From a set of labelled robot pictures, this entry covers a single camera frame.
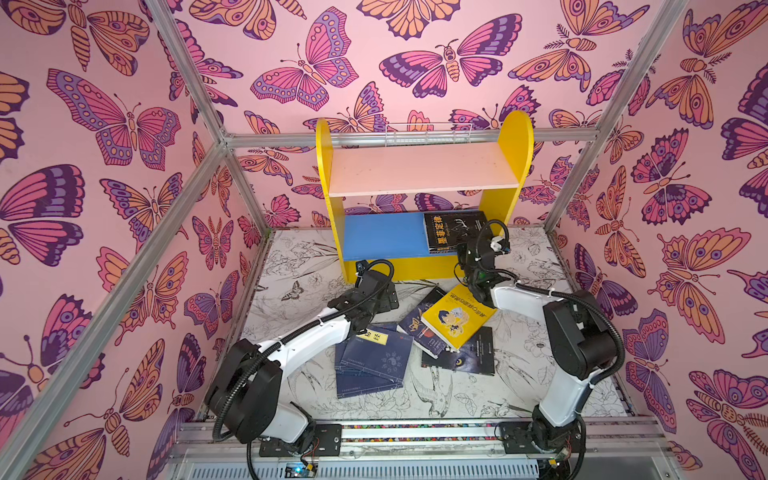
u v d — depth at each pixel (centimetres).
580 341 49
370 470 78
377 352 86
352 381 82
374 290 63
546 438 65
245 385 41
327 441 74
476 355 87
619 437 75
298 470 72
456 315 90
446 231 97
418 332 88
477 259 70
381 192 74
